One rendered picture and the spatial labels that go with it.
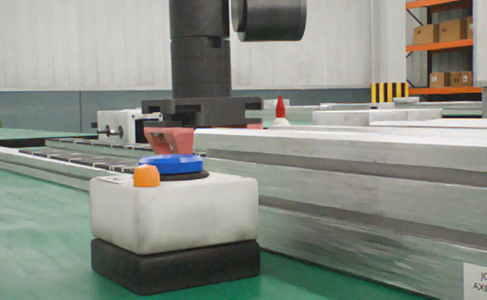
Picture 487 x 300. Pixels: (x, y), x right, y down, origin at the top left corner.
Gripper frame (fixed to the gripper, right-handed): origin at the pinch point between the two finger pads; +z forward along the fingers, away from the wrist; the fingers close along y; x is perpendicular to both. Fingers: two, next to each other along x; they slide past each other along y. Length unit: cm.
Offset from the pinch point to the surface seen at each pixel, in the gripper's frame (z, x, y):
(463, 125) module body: -6.1, -19.4, 13.7
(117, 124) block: -4, 91, 28
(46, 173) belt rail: 1.0, 43.4, -2.3
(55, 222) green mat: 1.8, 4.4, -13.2
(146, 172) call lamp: -5.0, -23.6, -16.7
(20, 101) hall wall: -16, 1090, 273
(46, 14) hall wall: -154, 1090, 320
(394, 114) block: -6.9, -8.1, 16.9
